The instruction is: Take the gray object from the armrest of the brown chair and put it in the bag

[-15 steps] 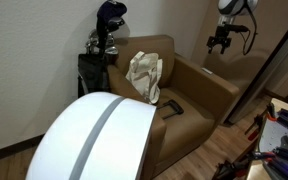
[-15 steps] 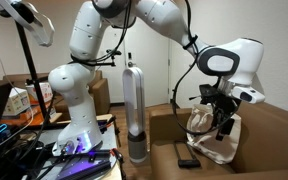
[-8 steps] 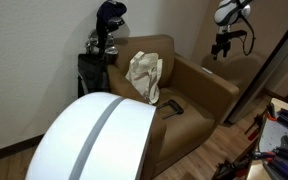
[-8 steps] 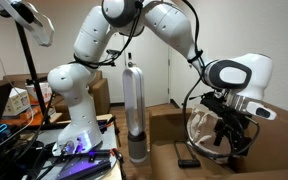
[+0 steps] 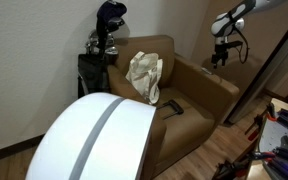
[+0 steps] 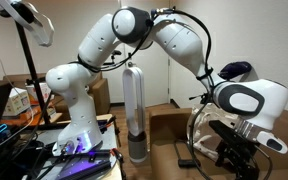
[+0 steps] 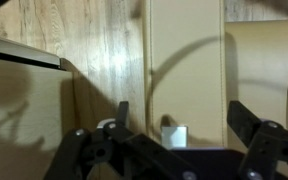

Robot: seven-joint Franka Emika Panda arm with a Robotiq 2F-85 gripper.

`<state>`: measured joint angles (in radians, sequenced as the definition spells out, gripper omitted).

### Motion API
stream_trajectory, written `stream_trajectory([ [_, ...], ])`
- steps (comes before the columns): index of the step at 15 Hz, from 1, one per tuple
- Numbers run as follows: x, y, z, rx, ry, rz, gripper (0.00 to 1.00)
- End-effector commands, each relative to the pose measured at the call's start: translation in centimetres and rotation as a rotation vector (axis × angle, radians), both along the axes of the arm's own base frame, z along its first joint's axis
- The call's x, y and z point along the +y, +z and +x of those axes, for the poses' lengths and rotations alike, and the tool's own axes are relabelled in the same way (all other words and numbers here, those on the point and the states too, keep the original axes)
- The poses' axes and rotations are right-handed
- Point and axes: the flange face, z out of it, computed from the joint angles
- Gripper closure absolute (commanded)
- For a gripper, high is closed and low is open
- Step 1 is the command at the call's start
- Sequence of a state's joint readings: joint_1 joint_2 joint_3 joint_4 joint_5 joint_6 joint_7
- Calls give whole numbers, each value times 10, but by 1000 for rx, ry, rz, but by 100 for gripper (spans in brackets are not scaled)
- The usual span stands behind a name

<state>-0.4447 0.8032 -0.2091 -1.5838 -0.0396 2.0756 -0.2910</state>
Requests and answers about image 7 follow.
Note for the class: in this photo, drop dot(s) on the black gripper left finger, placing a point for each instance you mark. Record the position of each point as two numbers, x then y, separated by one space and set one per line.
94 150

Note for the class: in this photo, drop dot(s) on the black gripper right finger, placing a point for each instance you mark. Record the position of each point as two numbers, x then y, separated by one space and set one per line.
267 146

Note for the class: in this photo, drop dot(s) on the small gray rectangular block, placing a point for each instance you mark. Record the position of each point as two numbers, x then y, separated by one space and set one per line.
174 136

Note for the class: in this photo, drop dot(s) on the brown leather armchair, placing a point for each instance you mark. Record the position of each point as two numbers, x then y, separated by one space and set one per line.
187 66

